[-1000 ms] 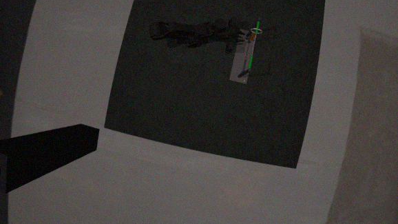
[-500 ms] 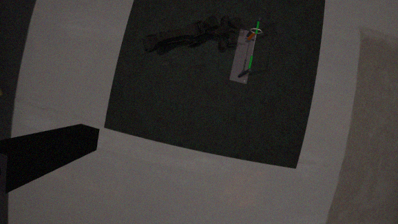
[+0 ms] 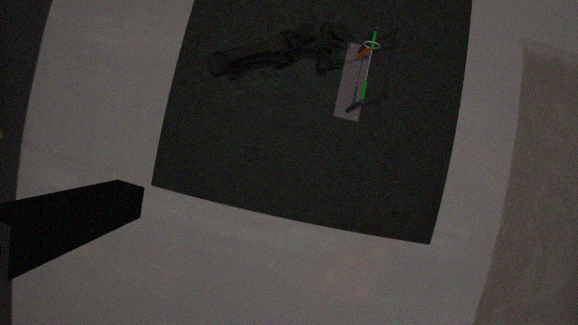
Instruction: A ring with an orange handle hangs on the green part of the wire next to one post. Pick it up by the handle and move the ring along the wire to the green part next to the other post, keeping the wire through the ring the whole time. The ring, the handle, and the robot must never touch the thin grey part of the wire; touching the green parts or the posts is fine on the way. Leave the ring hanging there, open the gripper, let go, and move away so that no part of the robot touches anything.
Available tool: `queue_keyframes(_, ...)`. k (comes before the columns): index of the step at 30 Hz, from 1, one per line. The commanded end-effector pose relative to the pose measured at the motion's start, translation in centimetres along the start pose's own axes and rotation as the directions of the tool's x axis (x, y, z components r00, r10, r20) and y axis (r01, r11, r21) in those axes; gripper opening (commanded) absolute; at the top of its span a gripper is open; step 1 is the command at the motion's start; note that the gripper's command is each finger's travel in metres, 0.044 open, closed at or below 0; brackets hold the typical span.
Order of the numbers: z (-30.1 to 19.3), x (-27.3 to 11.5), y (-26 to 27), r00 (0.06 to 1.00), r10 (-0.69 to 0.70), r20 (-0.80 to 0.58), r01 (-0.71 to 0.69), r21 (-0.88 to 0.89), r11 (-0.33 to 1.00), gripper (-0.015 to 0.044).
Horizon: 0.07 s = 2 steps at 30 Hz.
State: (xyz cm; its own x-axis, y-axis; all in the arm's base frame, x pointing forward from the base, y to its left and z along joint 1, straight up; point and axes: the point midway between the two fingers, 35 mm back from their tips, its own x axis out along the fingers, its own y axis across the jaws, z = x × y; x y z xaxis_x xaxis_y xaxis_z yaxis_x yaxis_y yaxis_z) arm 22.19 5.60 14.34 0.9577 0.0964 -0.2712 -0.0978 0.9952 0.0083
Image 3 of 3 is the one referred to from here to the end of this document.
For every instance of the orange handle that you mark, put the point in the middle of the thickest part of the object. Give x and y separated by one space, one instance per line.
368 48

